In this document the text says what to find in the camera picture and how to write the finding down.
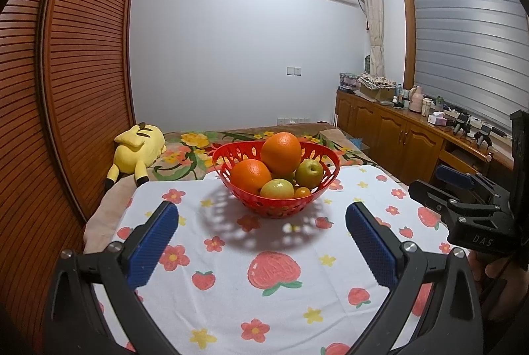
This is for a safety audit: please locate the red plastic basket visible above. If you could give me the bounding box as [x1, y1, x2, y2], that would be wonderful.
[212, 141, 341, 219]

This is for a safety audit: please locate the black device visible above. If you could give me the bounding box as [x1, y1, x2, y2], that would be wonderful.
[474, 124, 493, 149]
[452, 112, 472, 137]

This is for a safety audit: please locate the floral blanket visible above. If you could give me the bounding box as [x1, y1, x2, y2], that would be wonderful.
[85, 123, 397, 252]

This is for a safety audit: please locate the person's right hand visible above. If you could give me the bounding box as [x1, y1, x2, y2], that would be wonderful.
[469, 254, 529, 320]

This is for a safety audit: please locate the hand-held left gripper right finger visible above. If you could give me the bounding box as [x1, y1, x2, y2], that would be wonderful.
[345, 201, 484, 355]

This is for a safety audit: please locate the yellow plush toy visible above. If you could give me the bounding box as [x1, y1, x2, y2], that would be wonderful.
[104, 122, 167, 190]

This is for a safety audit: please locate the pink vase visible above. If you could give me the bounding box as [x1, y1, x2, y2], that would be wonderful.
[409, 86, 424, 115]

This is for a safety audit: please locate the large green guava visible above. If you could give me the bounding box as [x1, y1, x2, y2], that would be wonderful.
[260, 178, 295, 200]

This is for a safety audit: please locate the wooden sideboard cabinet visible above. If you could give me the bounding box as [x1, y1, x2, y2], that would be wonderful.
[335, 90, 517, 190]

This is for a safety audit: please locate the grey window blind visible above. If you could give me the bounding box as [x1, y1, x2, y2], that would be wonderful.
[407, 0, 529, 133]

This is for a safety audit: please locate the large orange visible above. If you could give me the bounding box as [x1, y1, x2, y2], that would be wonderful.
[230, 159, 272, 194]
[260, 132, 302, 176]

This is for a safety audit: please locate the small green guava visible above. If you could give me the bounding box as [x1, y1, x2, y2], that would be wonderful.
[295, 159, 324, 189]

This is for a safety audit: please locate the clear plastic storage container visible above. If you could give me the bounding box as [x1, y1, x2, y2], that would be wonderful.
[340, 72, 359, 92]

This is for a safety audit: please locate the floral white tablecloth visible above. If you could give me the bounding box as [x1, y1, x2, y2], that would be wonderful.
[89, 165, 476, 355]

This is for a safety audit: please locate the cardboard box with cloth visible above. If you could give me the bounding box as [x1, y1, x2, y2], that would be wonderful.
[359, 74, 397, 101]

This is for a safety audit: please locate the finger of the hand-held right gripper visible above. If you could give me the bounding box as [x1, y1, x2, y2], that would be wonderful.
[435, 164, 497, 194]
[408, 179, 513, 224]

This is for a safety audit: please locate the beige curtain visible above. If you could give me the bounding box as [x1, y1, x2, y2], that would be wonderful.
[359, 0, 386, 75]

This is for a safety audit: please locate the wooden slatted wardrobe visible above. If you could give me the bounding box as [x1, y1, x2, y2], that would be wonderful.
[0, 0, 141, 339]

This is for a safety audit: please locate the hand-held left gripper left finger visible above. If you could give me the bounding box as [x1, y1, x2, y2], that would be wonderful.
[41, 201, 180, 355]

